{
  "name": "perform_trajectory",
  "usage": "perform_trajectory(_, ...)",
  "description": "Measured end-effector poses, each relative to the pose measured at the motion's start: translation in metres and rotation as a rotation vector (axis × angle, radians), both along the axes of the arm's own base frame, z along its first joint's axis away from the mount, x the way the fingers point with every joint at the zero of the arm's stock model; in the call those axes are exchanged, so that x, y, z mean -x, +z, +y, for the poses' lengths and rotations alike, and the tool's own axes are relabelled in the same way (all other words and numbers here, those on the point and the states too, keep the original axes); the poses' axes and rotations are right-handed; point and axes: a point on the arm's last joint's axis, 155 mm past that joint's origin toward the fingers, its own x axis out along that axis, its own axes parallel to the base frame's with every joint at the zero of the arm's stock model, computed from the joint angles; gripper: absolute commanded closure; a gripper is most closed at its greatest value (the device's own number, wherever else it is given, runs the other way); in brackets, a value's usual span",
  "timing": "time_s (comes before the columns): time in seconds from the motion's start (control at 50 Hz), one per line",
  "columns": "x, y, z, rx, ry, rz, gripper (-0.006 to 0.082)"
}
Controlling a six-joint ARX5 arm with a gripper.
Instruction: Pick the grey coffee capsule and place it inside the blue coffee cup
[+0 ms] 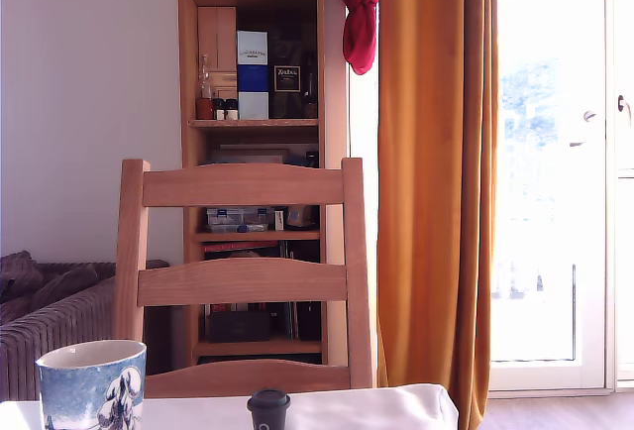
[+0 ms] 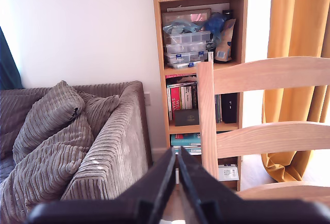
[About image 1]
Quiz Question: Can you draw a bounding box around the brown sofa cushion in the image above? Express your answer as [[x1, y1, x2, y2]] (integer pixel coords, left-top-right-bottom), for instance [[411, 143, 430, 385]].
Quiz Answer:
[[0, 250, 100, 325]]

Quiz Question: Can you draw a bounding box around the white tablecloth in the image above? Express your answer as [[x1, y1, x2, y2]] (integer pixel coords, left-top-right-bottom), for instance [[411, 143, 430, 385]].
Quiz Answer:
[[0, 382, 460, 430]]

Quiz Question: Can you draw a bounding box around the clear plastic storage box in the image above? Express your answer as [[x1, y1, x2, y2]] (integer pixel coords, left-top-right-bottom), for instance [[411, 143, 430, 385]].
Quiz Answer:
[[205, 206, 276, 234]]

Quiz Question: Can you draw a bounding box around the white glass balcony door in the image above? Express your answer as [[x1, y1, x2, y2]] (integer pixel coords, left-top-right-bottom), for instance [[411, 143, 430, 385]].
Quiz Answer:
[[489, 0, 634, 396]]

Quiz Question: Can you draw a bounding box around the metal door handle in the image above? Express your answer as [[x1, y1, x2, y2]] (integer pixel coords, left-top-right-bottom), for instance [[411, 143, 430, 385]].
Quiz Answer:
[[616, 94, 634, 127]]

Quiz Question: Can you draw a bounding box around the light wooden box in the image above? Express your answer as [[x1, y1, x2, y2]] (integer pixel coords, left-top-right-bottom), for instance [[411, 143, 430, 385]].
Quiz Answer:
[[197, 5, 238, 73]]

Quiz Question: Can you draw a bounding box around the grey coffee capsule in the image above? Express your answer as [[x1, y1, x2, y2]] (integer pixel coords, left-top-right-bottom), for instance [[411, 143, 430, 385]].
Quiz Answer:
[[246, 388, 292, 430]]

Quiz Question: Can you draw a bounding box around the clear glass bottle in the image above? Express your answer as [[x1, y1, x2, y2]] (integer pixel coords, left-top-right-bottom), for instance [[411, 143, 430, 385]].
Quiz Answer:
[[198, 54, 214, 100]]

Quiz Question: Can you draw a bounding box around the red knotted cloth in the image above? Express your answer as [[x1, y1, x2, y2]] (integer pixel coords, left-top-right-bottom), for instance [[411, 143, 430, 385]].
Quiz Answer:
[[335, 0, 380, 76]]

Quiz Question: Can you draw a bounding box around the blue and white coffee cup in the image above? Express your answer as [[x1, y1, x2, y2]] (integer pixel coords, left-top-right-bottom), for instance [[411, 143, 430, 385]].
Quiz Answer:
[[35, 339, 149, 430]]

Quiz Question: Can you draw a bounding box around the blue and white carton box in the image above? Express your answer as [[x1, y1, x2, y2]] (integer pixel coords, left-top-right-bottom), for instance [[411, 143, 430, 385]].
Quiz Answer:
[[236, 30, 270, 121]]

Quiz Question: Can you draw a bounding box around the black bottle gift box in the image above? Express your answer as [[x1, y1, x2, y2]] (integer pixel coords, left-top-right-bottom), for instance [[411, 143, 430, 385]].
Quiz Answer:
[[268, 28, 304, 120]]

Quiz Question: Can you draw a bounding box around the orange curtain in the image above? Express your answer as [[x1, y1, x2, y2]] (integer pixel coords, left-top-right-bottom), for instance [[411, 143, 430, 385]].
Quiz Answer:
[[376, 0, 500, 430]]

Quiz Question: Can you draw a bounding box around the wooden ladder-back chair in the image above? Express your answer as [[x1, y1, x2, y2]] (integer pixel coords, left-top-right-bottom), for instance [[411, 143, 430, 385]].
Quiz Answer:
[[112, 157, 375, 400]]

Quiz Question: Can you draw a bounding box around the wicker sofa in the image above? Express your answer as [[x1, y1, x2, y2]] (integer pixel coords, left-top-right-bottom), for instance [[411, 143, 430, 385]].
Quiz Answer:
[[0, 250, 172, 402]]

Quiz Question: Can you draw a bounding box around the black storage case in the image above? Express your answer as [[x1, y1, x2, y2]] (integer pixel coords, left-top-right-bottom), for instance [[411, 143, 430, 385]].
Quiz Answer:
[[206, 309, 272, 344]]

